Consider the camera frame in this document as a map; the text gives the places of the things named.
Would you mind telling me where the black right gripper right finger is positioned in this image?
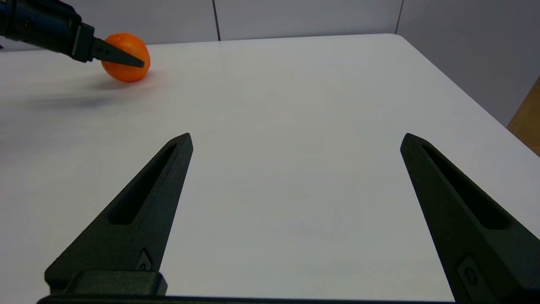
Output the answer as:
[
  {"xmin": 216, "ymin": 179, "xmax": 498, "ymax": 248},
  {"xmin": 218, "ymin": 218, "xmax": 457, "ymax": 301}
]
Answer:
[{"xmin": 400, "ymin": 133, "xmax": 540, "ymax": 304}]

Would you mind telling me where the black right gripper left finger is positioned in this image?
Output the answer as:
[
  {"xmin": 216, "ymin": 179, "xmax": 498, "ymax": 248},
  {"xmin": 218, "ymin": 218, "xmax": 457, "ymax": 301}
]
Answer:
[{"xmin": 44, "ymin": 133, "xmax": 194, "ymax": 293}]

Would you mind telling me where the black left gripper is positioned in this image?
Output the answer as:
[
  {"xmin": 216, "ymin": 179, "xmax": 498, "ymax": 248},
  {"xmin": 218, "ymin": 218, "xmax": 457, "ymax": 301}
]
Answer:
[{"xmin": 0, "ymin": 0, "xmax": 146, "ymax": 68}]

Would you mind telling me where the orange fruit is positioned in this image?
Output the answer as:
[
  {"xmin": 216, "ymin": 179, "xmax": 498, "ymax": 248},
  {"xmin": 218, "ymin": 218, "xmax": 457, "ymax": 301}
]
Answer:
[{"xmin": 101, "ymin": 33, "xmax": 151, "ymax": 83}]

